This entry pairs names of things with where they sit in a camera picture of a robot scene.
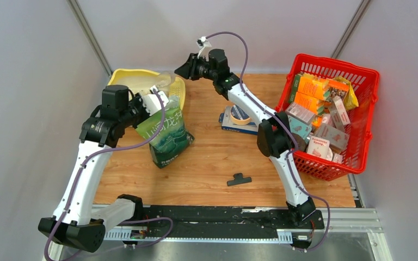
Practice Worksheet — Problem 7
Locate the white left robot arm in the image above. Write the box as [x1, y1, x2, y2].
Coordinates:
[38, 85, 169, 253]

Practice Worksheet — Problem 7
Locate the red plastic basket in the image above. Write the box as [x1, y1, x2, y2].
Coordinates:
[275, 53, 380, 181]

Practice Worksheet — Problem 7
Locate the yellow snack bag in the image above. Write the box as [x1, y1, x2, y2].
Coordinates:
[333, 76, 359, 111]

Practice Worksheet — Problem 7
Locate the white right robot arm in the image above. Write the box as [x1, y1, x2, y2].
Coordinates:
[174, 49, 316, 228]

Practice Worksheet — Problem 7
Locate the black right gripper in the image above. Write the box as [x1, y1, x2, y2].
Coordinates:
[176, 54, 218, 82]

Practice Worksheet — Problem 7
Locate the yellow litter box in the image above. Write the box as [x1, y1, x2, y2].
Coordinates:
[108, 69, 186, 110]

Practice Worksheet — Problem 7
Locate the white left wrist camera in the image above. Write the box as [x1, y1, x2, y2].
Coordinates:
[143, 85, 169, 116]

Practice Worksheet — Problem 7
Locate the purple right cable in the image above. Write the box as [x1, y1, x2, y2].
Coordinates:
[203, 32, 331, 252]

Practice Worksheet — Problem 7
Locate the clear plastic scoop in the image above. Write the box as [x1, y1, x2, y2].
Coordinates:
[155, 72, 180, 96]

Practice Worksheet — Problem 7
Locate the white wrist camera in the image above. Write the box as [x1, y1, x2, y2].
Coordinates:
[196, 36, 212, 59]
[143, 85, 169, 116]

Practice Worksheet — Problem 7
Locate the orange green box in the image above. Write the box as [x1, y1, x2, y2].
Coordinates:
[288, 73, 330, 116]

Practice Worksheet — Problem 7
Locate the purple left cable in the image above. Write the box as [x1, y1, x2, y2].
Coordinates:
[43, 88, 174, 261]

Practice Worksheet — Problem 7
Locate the pink white box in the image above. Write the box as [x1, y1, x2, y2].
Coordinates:
[328, 96, 351, 132]

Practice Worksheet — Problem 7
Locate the aluminium frame rail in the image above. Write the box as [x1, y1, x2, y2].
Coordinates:
[104, 205, 392, 260]

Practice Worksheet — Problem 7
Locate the teal packet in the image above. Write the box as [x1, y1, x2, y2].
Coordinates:
[288, 115, 312, 140]

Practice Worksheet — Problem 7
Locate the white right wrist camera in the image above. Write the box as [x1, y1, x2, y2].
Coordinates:
[196, 36, 212, 59]

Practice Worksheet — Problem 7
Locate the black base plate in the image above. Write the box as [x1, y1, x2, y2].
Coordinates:
[133, 205, 326, 239]

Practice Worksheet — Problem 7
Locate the dark brown packet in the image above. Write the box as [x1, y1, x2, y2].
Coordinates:
[292, 133, 307, 152]

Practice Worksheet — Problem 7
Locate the grey labelled box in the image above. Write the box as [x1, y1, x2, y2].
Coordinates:
[285, 102, 316, 125]

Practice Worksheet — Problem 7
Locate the purple cable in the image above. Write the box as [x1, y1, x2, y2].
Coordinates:
[203, 32, 331, 252]
[43, 88, 174, 261]

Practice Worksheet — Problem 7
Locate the black bag clip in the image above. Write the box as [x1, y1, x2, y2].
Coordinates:
[227, 173, 252, 187]

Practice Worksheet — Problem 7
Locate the blue white card package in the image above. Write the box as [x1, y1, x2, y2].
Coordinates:
[218, 106, 258, 135]

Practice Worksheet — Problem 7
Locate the green cat litter bag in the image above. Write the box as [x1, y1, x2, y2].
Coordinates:
[149, 95, 194, 169]

